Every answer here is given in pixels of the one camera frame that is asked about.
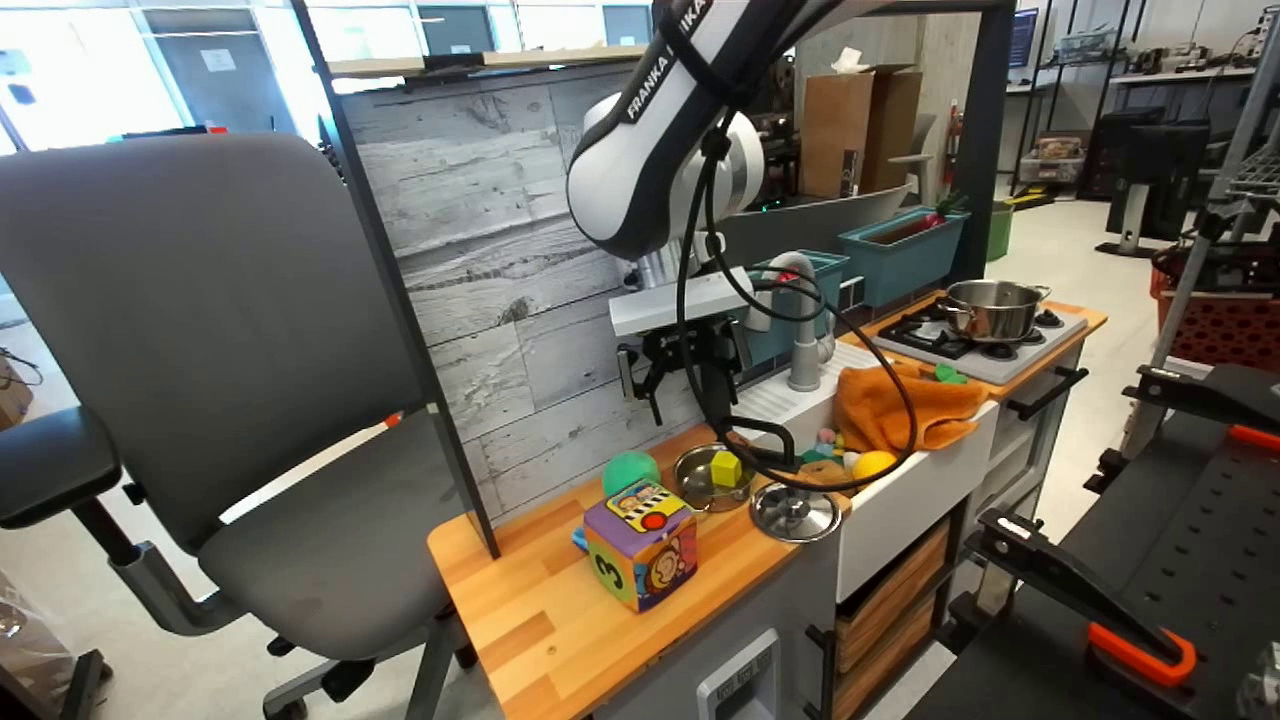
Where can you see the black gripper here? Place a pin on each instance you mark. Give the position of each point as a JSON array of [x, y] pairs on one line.
[[687, 352]]

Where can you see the yellow toy block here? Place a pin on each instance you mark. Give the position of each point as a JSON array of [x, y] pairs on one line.
[[725, 471]]

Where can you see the small steel bowl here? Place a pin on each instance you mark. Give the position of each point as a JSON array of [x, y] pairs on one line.
[[702, 482]]

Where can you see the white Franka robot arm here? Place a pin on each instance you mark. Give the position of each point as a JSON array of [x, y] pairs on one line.
[[666, 147]]

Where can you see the grey toy faucet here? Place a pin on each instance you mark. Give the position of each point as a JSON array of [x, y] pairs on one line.
[[807, 342]]

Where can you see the small steel plate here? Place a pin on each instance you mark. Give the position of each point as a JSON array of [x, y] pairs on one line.
[[794, 515]]

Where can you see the colourful soft toy cube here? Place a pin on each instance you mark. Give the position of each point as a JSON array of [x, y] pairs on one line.
[[643, 548]]

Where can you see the small blue toy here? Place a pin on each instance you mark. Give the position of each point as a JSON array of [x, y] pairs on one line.
[[580, 542]]

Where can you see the yellow toy fruit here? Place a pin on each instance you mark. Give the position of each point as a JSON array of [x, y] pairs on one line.
[[872, 464]]

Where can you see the orange cloth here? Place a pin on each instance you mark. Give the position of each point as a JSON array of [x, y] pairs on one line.
[[884, 405]]

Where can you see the white toy sink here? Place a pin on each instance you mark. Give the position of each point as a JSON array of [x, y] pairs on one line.
[[921, 494]]

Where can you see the wooden toy kitchen unit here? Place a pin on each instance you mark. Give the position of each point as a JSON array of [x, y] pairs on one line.
[[572, 624]]

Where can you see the teal planter with plant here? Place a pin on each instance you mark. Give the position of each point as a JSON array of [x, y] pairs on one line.
[[905, 254]]

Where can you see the green toy vegetable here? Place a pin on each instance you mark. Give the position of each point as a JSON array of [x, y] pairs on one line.
[[950, 379]]

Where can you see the grey toy stove top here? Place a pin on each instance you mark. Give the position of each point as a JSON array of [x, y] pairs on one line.
[[992, 359]]

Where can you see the steel cooking pot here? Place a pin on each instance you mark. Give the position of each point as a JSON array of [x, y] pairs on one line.
[[992, 314]]

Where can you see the cardboard box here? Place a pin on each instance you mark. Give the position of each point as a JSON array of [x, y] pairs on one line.
[[852, 127]]

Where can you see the red fire extinguisher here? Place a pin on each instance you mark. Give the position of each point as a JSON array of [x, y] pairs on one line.
[[955, 147]]

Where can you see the grey office chair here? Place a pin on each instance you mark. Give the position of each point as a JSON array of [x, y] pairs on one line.
[[203, 335]]

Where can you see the grey wrist camera bar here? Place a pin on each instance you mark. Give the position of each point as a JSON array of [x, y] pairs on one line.
[[666, 309]]

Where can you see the black metal frame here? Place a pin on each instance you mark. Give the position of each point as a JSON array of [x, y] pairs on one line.
[[992, 134]]

